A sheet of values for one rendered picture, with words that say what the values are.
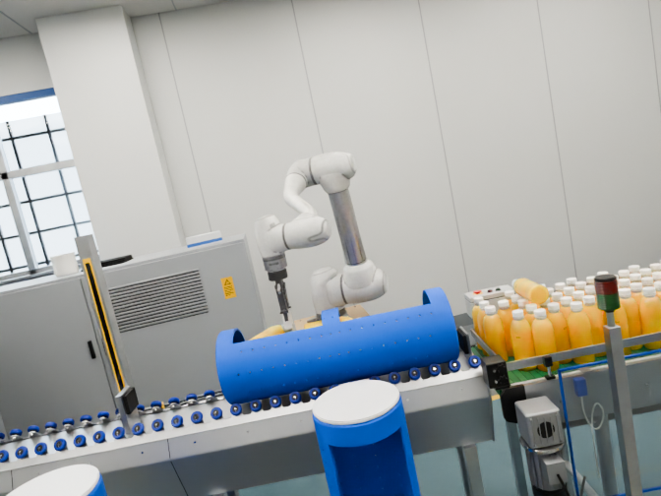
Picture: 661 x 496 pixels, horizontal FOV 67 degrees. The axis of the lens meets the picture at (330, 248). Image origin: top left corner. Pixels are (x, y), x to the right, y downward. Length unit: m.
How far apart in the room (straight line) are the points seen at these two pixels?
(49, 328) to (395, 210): 3.02
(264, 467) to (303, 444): 0.19
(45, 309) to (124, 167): 1.39
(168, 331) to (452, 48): 3.55
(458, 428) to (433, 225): 3.15
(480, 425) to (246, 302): 1.93
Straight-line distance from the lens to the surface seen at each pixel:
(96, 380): 3.79
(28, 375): 3.91
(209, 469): 2.12
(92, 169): 4.58
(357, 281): 2.45
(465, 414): 2.02
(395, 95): 4.93
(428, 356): 1.90
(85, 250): 2.44
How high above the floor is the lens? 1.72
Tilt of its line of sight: 8 degrees down
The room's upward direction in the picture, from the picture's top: 12 degrees counter-clockwise
